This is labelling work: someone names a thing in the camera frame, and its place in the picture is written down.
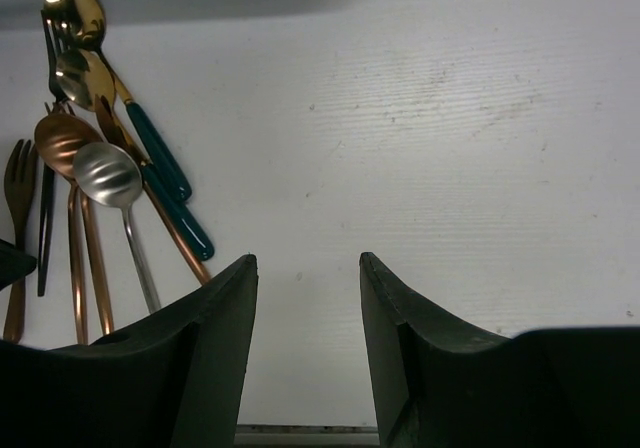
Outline copper slotted spoon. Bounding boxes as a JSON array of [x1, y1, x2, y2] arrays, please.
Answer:
[[33, 112, 104, 347]]

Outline silver slotted spoon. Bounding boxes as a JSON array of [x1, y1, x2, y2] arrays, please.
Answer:
[[72, 142, 161, 313]]

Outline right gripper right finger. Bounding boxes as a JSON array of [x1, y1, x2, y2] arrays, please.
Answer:
[[360, 253, 639, 447]]

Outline aluminium rail front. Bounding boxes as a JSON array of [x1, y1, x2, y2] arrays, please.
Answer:
[[234, 424, 380, 447]]

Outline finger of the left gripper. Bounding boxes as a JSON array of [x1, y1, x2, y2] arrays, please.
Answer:
[[0, 240, 37, 290]]

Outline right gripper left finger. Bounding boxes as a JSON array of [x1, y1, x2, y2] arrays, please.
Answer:
[[1, 255, 258, 447]]

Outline gold spoon upper green handle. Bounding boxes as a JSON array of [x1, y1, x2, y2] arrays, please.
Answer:
[[43, 0, 192, 202]]

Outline black fork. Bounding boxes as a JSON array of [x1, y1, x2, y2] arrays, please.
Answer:
[[37, 10, 65, 297]]

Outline rose gold fork all metal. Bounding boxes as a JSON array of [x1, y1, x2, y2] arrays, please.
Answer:
[[3, 139, 38, 344]]

